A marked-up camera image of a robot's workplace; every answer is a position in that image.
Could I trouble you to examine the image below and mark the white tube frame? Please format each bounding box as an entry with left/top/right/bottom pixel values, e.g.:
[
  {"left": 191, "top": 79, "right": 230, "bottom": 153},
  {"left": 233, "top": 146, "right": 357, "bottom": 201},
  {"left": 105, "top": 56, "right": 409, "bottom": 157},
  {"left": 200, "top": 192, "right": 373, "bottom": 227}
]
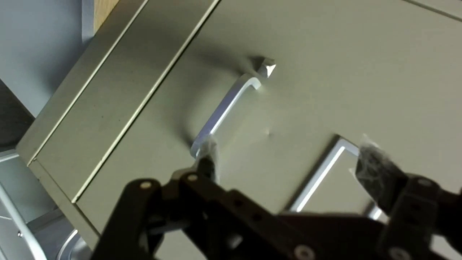
[{"left": 0, "top": 149, "right": 94, "bottom": 260}]

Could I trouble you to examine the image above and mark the handle of empty-frame drawer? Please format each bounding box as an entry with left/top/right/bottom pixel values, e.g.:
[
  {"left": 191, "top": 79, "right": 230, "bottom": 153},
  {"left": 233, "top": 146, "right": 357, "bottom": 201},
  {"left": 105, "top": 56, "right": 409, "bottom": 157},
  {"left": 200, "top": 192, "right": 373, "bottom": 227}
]
[{"left": 190, "top": 55, "right": 279, "bottom": 160}]

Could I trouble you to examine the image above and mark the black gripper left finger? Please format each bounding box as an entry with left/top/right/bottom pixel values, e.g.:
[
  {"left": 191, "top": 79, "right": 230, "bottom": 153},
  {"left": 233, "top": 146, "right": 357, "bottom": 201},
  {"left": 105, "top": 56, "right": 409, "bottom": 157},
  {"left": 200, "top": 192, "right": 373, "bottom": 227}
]
[{"left": 90, "top": 136, "right": 320, "bottom": 260}]

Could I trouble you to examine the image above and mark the lower silver drawer handle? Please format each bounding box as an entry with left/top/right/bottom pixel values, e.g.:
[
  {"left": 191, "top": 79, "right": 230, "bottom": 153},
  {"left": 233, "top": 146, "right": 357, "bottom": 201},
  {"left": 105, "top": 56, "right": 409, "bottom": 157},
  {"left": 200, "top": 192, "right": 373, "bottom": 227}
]
[{"left": 288, "top": 136, "right": 389, "bottom": 224}]

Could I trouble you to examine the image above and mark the beige drawer with empty frame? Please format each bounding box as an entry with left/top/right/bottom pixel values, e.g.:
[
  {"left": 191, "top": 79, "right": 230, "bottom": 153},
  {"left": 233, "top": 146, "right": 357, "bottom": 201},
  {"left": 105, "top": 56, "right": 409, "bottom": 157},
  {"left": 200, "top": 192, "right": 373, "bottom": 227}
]
[{"left": 71, "top": 0, "right": 462, "bottom": 260}]

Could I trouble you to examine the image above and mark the beige filing cabinet body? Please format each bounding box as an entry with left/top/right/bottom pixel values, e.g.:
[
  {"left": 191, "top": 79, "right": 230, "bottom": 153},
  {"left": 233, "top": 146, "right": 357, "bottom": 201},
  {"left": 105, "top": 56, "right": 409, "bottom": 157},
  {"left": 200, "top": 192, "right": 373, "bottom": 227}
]
[{"left": 15, "top": 0, "right": 462, "bottom": 240}]

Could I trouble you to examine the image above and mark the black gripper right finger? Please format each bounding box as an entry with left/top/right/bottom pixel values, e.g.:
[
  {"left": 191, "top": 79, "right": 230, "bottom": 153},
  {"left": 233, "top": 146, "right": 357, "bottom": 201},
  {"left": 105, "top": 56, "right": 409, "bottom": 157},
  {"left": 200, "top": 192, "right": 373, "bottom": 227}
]
[{"left": 354, "top": 134, "right": 462, "bottom": 260}]

